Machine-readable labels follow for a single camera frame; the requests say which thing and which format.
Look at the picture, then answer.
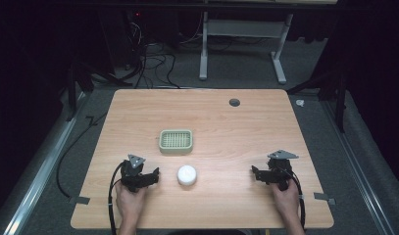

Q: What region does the white desk frame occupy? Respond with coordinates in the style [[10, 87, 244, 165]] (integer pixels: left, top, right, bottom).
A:
[[198, 11, 295, 85]]

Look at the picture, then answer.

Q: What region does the tangle of black cables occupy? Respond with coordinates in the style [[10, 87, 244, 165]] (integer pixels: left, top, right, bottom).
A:
[[123, 19, 181, 90]]

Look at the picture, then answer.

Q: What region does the aluminium floor rail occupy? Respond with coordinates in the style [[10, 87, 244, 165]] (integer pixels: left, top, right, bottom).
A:
[[3, 91, 90, 235], [320, 99, 397, 235]]

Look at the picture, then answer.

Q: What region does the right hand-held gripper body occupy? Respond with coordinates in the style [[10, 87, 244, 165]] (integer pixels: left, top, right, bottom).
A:
[[266, 149, 300, 192]]

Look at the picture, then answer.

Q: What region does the grey tape piece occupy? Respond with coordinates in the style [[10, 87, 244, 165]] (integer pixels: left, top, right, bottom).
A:
[[313, 192, 336, 207], [69, 195, 91, 207]]

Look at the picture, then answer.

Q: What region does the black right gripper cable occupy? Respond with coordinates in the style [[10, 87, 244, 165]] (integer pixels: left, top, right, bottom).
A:
[[286, 169, 307, 230]]

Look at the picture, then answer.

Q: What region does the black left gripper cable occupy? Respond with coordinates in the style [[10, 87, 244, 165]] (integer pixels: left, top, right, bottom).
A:
[[107, 160, 126, 235]]

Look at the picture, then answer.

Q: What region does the black floor cable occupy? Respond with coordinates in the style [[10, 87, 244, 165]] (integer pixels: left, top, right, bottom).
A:
[[55, 112, 109, 199]]

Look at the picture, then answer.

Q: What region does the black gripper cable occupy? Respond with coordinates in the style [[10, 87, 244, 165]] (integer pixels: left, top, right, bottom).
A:
[[107, 160, 126, 235], [286, 169, 307, 230]]

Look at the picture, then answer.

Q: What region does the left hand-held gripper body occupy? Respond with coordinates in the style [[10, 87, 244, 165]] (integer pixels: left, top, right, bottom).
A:
[[120, 154, 152, 193]]

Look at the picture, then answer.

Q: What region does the black metal stand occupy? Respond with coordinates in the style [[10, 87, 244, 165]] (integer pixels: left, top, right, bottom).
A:
[[65, 60, 133, 122], [286, 70, 349, 133]]

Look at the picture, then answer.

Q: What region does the person's right hand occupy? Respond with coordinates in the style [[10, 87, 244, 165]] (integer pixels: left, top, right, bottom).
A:
[[271, 184, 301, 223]]

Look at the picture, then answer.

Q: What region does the person's left hand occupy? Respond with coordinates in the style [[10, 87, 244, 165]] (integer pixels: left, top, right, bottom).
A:
[[115, 182, 148, 227]]

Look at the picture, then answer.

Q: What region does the round white soap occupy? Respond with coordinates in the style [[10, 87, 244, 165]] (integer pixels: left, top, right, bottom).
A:
[[176, 164, 198, 187]]

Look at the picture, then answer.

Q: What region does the green soap dish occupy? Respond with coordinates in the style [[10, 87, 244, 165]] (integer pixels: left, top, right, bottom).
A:
[[158, 128, 194, 156]]

